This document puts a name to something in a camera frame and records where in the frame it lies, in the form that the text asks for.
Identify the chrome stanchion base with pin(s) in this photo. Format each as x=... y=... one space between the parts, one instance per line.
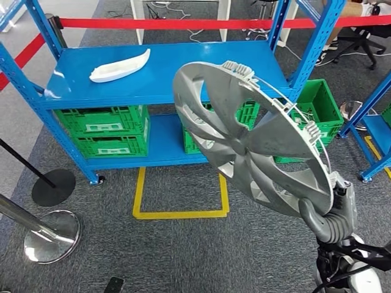
x=351 y=110

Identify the red barrier belt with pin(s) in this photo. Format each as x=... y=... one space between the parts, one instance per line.
x=152 y=23
x=24 y=56

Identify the chrome stanchion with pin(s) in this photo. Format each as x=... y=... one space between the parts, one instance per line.
x=52 y=236

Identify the white desk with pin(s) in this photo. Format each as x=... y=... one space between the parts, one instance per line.
x=288 y=32
x=138 y=24

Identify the black office chair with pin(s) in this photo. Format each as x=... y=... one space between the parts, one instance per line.
x=363 y=40

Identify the black belt stanchion post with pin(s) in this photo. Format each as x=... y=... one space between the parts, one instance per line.
x=58 y=34

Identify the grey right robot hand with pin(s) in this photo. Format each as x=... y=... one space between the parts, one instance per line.
x=346 y=206

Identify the grey plastic wheel hubcap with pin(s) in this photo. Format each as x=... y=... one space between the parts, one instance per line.
x=275 y=141

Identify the person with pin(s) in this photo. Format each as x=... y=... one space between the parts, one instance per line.
x=345 y=12

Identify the blue metal shelf rack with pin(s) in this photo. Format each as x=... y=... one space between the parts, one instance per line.
x=377 y=129
x=167 y=73

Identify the black router device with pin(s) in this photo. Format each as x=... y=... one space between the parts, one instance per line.
x=154 y=14

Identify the green plastic crate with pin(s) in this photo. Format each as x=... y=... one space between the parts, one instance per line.
x=112 y=147
x=387 y=115
x=321 y=105
x=103 y=121
x=189 y=143

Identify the black stanchion with round base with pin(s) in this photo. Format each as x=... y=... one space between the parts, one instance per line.
x=53 y=188

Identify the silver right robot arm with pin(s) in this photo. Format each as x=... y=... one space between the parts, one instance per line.
x=366 y=279

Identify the white curved plastic car part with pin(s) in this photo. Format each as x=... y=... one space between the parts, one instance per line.
x=119 y=68

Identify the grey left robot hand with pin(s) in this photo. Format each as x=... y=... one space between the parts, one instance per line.
x=114 y=285

